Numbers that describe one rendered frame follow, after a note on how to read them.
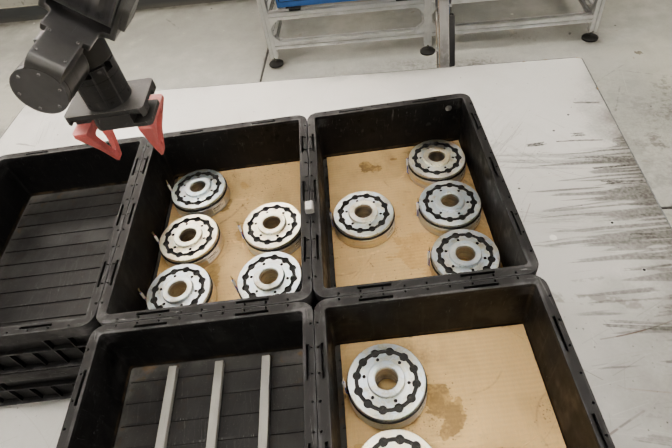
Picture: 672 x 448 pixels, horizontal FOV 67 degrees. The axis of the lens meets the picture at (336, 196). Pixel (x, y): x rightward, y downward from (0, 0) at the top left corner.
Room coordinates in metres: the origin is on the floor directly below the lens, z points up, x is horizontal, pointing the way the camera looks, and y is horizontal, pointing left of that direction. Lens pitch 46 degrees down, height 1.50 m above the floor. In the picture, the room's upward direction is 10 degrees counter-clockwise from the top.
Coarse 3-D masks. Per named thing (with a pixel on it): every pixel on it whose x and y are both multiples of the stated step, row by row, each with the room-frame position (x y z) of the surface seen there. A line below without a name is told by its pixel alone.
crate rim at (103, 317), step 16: (208, 128) 0.77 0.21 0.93; (224, 128) 0.76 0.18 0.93; (240, 128) 0.76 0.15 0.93; (304, 128) 0.72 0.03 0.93; (304, 144) 0.68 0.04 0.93; (144, 160) 0.71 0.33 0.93; (304, 160) 0.64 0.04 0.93; (144, 176) 0.67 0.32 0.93; (304, 176) 0.60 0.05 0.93; (304, 192) 0.57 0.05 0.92; (128, 208) 0.59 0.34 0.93; (304, 208) 0.53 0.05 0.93; (128, 224) 0.56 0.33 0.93; (304, 224) 0.49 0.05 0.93; (128, 240) 0.53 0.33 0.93; (304, 240) 0.48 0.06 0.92; (112, 272) 0.47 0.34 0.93; (304, 272) 0.41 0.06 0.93; (112, 288) 0.44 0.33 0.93; (304, 288) 0.38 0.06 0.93; (192, 304) 0.39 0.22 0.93; (208, 304) 0.38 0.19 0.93; (224, 304) 0.38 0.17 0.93; (240, 304) 0.38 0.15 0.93; (256, 304) 0.37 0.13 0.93; (272, 304) 0.37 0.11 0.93; (112, 320) 0.39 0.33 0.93; (128, 320) 0.38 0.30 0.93
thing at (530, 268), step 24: (456, 96) 0.73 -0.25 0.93; (312, 120) 0.74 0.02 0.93; (312, 144) 0.69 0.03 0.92; (480, 144) 0.60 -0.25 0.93; (312, 168) 0.61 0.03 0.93; (312, 192) 0.56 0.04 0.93; (504, 192) 0.49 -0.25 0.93; (312, 216) 0.51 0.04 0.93; (312, 240) 0.46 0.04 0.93; (528, 240) 0.40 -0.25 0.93; (312, 264) 0.42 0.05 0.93; (528, 264) 0.36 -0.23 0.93; (336, 288) 0.37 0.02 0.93; (360, 288) 0.37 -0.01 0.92; (384, 288) 0.36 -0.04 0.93; (408, 288) 0.36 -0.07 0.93
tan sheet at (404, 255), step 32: (352, 160) 0.72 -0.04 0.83; (384, 160) 0.71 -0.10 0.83; (352, 192) 0.64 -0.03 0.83; (384, 192) 0.62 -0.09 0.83; (416, 192) 0.61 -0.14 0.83; (416, 224) 0.54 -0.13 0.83; (480, 224) 0.51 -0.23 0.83; (352, 256) 0.50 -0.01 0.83; (384, 256) 0.48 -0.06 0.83; (416, 256) 0.47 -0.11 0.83
